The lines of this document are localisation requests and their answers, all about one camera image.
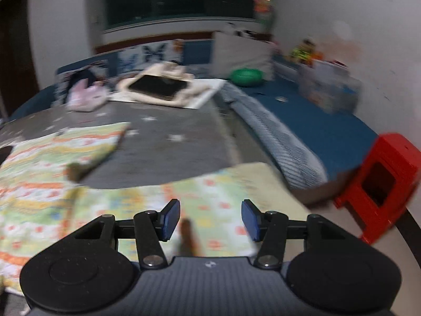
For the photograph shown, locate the blue bed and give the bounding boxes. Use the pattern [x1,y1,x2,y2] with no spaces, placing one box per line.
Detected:
[7,38,379,205]

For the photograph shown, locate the cream pillow with dark tablet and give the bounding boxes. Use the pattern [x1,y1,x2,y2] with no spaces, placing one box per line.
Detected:
[116,62,214,107]

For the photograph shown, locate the clear storage box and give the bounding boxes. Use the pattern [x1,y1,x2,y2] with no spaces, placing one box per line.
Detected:
[298,60,362,115]

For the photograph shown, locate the pink plush toy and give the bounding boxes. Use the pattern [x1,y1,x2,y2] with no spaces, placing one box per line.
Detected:
[66,81,108,111]

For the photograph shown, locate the red plastic stool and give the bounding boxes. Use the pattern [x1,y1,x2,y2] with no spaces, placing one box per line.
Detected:
[334,133,421,245]

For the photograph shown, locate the orange green toy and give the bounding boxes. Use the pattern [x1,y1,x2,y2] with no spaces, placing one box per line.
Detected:
[253,0,276,32]

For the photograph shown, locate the colourful patterned blanket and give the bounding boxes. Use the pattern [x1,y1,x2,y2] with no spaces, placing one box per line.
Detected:
[0,122,312,295]

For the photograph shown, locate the grey star-print blanket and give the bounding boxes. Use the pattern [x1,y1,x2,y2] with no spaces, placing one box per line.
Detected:
[0,90,273,190]

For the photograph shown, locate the grey striped quilt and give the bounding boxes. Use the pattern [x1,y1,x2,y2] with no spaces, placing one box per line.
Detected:
[219,82,329,191]

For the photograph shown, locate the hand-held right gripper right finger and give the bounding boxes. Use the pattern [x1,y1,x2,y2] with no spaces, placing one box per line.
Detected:
[241,199,346,269]

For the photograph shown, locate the green round basin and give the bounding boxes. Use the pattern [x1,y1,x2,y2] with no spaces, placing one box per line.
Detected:
[229,68,264,87]

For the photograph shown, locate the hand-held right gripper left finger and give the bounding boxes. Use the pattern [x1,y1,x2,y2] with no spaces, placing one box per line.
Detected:
[75,199,181,268]

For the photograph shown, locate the yellow toy figure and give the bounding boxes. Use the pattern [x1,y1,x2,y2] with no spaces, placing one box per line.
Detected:
[289,39,324,66]

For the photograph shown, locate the grey pillow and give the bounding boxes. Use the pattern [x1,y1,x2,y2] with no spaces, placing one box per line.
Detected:
[209,31,276,81]

